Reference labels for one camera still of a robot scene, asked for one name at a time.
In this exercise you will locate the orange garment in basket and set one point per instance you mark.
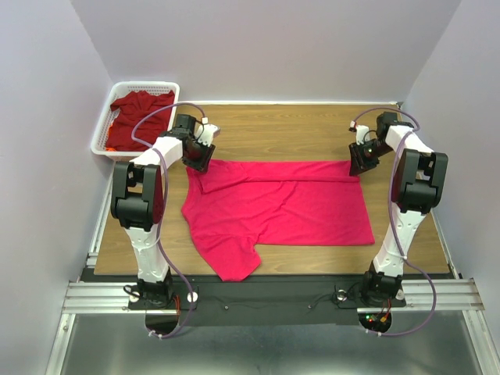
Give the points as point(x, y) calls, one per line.
point(110, 140)

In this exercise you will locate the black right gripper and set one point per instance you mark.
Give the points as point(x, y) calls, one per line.
point(358, 162)

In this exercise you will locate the white plastic basket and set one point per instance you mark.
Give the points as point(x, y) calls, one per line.
point(139, 110)

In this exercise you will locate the pink t-shirt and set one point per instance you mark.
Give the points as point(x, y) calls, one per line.
point(238, 205)

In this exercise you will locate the aluminium mounting rail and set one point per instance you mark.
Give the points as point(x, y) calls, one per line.
point(417, 295)

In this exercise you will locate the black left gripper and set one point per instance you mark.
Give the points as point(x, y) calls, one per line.
point(202, 164)

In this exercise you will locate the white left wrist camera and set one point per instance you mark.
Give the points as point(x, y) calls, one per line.
point(206, 133)

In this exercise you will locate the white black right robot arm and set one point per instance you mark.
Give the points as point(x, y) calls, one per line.
point(416, 187)

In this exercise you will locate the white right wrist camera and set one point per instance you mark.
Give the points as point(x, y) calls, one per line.
point(361, 133)

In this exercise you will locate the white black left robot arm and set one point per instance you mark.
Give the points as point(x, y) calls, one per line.
point(138, 202)

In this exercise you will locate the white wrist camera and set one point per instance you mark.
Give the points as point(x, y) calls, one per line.
point(206, 133)
point(361, 133)

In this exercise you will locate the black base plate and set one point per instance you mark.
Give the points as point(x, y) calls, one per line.
point(211, 316)

